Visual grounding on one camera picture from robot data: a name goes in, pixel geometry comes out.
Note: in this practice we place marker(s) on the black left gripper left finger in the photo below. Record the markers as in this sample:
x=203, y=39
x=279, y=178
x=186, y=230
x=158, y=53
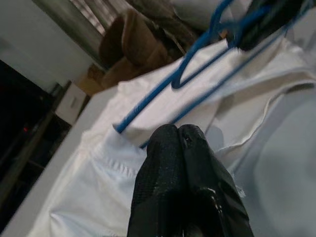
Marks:
x=158, y=177

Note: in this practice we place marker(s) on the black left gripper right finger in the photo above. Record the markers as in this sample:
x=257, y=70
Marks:
x=212, y=187

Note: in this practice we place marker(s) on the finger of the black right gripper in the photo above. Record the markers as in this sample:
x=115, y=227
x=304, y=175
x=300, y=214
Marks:
x=266, y=27

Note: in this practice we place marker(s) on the white printed T-shirt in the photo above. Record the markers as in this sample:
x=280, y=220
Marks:
x=111, y=172

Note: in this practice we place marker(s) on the brown plaid armchair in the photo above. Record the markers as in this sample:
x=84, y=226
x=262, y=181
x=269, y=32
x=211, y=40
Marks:
x=172, y=32

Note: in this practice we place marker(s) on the small white drawer front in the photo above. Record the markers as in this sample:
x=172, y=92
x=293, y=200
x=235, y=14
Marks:
x=70, y=101

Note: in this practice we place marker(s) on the brown cardboard box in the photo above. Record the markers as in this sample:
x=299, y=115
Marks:
x=90, y=80

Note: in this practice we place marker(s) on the brown bean bag seat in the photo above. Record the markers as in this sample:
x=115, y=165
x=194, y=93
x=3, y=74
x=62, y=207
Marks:
x=133, y=39

